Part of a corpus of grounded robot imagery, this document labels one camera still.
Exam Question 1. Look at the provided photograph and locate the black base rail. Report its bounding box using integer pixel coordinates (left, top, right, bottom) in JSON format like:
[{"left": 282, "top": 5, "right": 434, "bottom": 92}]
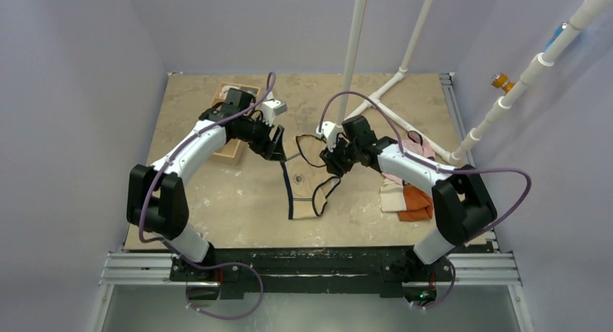
[{"left": 170, "top": 246, "right": 454, "bottom": 303}]

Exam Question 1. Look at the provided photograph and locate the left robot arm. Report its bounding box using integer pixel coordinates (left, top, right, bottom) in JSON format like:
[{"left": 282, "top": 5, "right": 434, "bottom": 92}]
[{"left": 127, "top": 88, "right": 287, "bottom": 281}]

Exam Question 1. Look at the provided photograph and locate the pink underwear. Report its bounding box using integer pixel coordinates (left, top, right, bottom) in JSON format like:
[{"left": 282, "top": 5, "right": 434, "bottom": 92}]
[{"left": 382, "top": 130, "right": 436, "bottom": 186}]

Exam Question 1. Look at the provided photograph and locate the blue clip on pipe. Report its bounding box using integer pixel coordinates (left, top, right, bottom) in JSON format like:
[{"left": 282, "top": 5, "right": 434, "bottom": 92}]
[{"left": 544, "top": 22, "right": 567, "bottom": 51}]

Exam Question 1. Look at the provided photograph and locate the rolled white underwear in tray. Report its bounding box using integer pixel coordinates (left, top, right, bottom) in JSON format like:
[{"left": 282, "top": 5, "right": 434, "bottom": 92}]
[{"left": 218, "top": 85, "right": 232, "bottom": 99}]

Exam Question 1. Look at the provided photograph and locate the orange valve fitting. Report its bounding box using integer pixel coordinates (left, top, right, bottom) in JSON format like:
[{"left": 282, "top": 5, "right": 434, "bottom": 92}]
[{"left": 491, "top": 73, "right": 515, "bottom": 94}]

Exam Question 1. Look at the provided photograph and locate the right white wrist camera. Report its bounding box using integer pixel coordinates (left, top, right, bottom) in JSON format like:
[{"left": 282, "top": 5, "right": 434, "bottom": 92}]
[{"left": 315, "top": 121, "right": 342, "bottom": 152}]

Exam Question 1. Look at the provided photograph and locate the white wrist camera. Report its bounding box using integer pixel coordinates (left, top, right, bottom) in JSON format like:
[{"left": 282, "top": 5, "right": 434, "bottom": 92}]
[
  {"left": 315, "top": 121, "right": 342, "bottom": 152},
  {"left": 260, "top": 99, "right": 288, "bottom": 127}
]

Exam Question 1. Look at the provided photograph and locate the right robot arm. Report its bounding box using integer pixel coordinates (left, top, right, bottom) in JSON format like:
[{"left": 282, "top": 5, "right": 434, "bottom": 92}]
[{"left": 315, "top": 115, "right": 497, "bottom": 279}]

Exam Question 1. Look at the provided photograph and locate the wooden compartment tray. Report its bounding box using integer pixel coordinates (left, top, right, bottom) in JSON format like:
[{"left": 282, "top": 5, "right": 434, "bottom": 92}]
[{"left": 209, "top": 82, "right": 262, "bottom": 166}]

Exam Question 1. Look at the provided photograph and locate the white PVC pipe on wall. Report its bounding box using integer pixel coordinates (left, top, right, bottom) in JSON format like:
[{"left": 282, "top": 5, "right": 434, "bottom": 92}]
[{"left": 448, "top": 0, "right": 612, "bottom": 164}]

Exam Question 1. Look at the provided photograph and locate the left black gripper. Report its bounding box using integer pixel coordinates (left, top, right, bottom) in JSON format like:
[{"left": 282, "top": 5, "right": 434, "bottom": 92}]
[{"left": 233, "top": 114, "right": 286, "bottom": 161}]

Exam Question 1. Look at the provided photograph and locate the orange white underwear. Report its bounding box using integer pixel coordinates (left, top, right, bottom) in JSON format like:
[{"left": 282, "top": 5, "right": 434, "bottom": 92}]
[{"left": 380, "top": 178, "right": 434, "bottom": 222}]

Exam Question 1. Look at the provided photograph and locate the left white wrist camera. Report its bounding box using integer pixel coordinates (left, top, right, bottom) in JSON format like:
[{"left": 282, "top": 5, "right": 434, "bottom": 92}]
[{"left": 260, "top": 99, "right": 288, "bottom": 127}]

